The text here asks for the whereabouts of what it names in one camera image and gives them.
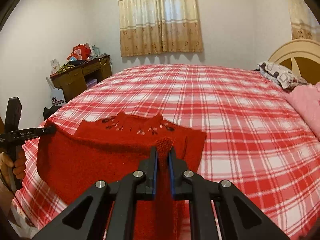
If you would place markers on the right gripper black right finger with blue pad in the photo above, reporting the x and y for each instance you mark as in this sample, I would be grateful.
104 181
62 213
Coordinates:
218 210

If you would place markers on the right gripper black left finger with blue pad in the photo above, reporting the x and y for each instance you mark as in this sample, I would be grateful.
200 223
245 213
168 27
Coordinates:
106 211

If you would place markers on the red knitted sweater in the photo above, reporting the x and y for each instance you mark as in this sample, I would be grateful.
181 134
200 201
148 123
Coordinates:
110 148

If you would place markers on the person's left hand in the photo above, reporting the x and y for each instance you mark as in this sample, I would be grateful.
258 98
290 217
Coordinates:
18 167

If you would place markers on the white shopping bag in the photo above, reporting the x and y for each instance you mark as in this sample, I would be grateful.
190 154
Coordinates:
56 96

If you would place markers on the red white plaid bedsheet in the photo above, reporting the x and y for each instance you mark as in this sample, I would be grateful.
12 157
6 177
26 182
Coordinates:
255 138

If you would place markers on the dark wooden desk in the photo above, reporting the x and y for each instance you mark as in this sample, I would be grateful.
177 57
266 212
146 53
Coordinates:
73 81

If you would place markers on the red gift box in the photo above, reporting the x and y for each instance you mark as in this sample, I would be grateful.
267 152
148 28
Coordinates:
80 52

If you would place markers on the pink blanket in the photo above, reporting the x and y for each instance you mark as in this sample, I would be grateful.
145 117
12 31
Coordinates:
305 100

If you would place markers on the grey patterned pillow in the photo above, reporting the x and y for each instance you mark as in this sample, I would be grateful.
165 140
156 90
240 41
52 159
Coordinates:
280 75

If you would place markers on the cream wooden headboard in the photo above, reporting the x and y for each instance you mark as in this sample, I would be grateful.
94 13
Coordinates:
301 56

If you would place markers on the beige patterned curtain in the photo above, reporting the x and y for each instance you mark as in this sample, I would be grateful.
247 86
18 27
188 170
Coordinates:
152 27

